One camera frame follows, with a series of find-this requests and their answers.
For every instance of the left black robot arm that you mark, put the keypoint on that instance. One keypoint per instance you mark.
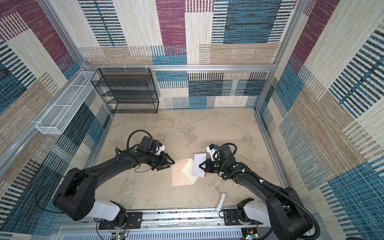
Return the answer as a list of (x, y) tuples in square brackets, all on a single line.
[(75, 196)]

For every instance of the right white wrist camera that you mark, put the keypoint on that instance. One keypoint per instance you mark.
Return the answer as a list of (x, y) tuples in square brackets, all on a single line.
[(213, 151)]

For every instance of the white wire mesh basket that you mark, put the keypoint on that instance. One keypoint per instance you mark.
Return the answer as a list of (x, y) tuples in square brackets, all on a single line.
[(59, 116)]

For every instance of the aluminium mounting rail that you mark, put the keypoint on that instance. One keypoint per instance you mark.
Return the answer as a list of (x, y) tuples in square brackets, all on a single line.
[(165, 224)]

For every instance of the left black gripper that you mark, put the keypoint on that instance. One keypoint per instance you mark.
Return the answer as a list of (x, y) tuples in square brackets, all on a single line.
[(164, 159)]

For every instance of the black wire mesh shelf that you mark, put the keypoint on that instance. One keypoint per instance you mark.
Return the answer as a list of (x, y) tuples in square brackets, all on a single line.
[(127, 91)]

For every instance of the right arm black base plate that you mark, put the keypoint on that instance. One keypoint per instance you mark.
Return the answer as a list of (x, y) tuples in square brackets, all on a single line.
[(234, 217)]

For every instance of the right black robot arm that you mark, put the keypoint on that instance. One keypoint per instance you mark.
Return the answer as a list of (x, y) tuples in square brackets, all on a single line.
[(282, 209)]

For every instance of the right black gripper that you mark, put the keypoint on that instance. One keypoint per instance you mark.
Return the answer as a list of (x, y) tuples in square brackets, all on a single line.
[(208, 169)]

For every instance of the white glue stick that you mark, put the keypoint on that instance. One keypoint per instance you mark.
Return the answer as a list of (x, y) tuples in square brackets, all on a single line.
[(221, 201)]

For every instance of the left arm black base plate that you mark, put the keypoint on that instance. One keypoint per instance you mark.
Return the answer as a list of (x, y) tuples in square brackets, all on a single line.
[(130, 220)]

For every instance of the pink red letter card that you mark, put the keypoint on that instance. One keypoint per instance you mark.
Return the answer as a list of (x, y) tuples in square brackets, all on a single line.
[(199, 158)]

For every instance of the pale pink envelope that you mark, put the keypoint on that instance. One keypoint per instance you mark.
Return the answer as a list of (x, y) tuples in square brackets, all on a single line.
[(183, 173)]

